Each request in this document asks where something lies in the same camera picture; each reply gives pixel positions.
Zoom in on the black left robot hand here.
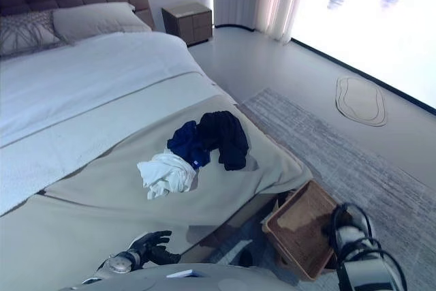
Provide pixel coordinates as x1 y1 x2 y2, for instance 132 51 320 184
131 230 183 275

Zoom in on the beige bed throw blanket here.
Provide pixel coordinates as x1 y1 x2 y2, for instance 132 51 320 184
0 94 313 291

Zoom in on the brown woven laundry basket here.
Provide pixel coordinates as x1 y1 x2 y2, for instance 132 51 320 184
266 179 354 281

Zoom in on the white bed duvet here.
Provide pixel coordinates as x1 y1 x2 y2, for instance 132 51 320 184
0 31 239 217

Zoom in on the grey robot torso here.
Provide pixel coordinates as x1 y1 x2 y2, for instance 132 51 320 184
57 262 283 291

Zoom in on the white garment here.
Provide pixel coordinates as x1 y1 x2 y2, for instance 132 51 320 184
136 149 199 200

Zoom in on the dark blue garment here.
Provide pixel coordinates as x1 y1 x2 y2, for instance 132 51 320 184
166 120 211 170

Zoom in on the black garment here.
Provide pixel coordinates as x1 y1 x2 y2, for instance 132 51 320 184
196 110 251 172

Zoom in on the grey striped area rug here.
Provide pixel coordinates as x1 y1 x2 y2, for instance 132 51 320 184
204 87 436 291

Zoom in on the brown bedside nightstand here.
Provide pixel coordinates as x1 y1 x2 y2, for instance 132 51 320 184
161 1 214 46

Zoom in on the plain white pillow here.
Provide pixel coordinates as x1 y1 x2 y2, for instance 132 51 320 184
52 1 153 42

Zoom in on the grey patterned pillow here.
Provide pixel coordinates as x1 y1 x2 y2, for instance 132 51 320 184
0 10 76 59

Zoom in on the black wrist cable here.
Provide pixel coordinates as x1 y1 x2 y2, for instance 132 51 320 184
325 203 409 291

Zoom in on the thin cable loop on floor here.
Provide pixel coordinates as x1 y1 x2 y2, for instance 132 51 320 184
334 76 388 128

